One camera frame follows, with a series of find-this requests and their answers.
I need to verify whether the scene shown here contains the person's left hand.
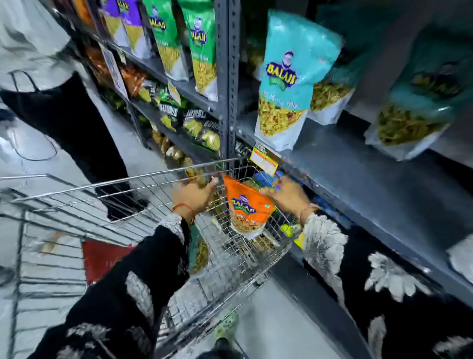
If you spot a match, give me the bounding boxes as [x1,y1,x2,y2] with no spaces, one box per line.
[172,176,220,216]

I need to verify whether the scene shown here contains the person's right hand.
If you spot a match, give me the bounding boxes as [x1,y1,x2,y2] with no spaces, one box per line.
[260,177,314,219]

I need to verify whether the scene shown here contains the orange snack packet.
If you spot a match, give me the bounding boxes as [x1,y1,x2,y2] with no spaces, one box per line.
[222,174,276,240]

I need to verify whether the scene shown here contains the person's left forearm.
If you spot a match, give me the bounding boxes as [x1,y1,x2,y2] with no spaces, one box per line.
[28,212,193,359]

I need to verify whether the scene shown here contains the person's right forearm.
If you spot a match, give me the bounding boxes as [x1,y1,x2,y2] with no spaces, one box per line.
[299,212,473,359]

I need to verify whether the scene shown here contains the blue packet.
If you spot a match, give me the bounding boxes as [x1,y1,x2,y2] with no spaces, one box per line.
[252,170,284,190]

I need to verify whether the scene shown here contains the yellow price tag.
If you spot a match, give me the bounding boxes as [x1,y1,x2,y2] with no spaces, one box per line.
[250,147,279,177]

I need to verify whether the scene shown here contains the thin wrist bangle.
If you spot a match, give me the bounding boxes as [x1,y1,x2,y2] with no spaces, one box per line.
[297,205,321,222]

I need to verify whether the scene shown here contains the yellow green packet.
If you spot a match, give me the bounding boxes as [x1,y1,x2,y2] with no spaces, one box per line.
[280,223,306,250]

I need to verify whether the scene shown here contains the black snack packet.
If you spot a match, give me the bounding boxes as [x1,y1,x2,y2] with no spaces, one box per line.
[158,89,187,132]
[183,108,221,152]

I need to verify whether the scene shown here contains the teal packet with yellow snack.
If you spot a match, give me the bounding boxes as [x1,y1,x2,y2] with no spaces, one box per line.
[188,226,210,276]

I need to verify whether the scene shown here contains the white price tag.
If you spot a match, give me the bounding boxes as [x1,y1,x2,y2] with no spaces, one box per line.
[167,81,182,106]

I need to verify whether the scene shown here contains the grey metal shelf rack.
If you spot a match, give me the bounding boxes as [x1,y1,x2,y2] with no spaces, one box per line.
[48,0,473,359]

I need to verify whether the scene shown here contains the large teal snack packet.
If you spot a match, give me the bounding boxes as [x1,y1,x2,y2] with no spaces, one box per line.
[254,9,343,152]

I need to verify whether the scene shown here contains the orange chips packet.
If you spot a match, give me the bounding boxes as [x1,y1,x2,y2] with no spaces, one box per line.
[120,65,148,98]

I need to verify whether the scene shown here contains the red packet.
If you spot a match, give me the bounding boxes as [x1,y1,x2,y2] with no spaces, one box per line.
[82,240,136,285]

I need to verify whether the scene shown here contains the green snack packet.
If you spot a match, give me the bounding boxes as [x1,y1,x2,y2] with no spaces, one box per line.
[142,0,190,82]
[178,0,219,102]

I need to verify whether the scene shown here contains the green shoe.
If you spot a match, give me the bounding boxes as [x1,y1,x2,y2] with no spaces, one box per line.
[215,312,238,342]

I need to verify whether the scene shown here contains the long white shelf label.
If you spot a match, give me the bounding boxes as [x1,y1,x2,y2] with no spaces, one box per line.
[99,44,129,100]

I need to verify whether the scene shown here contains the purple snack packet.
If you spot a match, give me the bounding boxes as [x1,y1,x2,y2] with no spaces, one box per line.
[116,0,152,60]
[99,0,130,48]

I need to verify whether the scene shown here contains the red thread bracelet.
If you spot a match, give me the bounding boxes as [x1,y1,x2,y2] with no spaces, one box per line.
[172,203,196,224]

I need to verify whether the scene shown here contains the metal wire shopping cart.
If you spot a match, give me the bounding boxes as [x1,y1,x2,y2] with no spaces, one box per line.
[0,157,301,359]

